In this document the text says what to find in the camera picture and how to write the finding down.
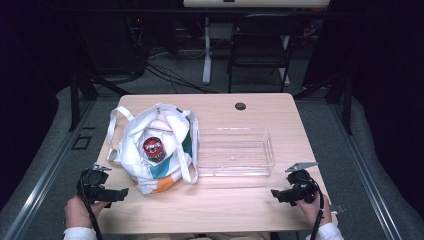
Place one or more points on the black metal stand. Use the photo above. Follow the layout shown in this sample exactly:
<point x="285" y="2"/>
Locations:
<point x="346" y="100"/>
<point x="78" y="100"/>

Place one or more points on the person's right hand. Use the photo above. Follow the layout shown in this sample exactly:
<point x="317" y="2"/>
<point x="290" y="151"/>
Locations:
<point x="315" y="211"/>

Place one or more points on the black folding chair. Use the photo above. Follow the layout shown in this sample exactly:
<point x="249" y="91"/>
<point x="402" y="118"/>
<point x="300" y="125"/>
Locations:
<point x="260" y="43"/>

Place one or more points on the grey metal floor rail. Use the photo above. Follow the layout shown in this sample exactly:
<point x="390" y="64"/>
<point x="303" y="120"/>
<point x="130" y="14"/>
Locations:
<point x="366" y="173"/>
<point x="43" y="186"/>

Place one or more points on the red lidded can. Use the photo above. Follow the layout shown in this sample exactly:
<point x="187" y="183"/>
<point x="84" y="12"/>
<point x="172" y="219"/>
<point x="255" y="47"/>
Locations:
<point x="154" y="149"/>

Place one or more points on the white desk leg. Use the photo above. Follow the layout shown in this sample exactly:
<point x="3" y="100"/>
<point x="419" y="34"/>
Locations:
<point x="207" y="56"/>
<point x="286" y="66"/>

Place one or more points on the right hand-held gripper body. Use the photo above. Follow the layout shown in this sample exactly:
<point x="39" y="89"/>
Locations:
<point x="305" y="185"/>

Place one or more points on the clear plastic box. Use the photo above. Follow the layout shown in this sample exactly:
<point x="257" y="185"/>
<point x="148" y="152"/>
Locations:
<point x="235" y="151"/>

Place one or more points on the person's left hand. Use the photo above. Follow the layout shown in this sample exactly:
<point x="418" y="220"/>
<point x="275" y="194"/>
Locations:
<point x="78" y="213"/>

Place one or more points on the black horizontal frame bar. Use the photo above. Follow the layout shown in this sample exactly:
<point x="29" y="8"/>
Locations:
<point x="133" y="12"/>

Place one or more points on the white tote bag colour patches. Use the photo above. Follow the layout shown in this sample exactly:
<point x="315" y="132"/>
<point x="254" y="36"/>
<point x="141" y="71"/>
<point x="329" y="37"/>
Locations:
<point x="160" y="133"/>

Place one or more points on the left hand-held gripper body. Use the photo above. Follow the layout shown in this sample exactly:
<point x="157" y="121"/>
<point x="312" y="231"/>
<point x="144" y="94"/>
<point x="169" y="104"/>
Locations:
<point x="94" y="178"/>

